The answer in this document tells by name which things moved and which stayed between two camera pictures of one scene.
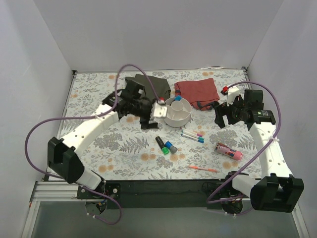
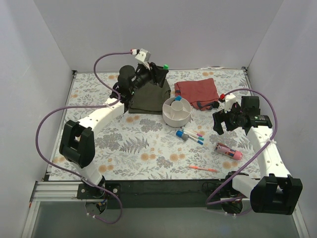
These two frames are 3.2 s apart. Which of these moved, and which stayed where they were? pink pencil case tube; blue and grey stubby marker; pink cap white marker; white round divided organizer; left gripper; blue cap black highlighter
Moved: blue and grey stubby marker; left gripper
Stayed: white round divided organizer; pink pencil case tube; pink cap white marker; blue cap black highlighter
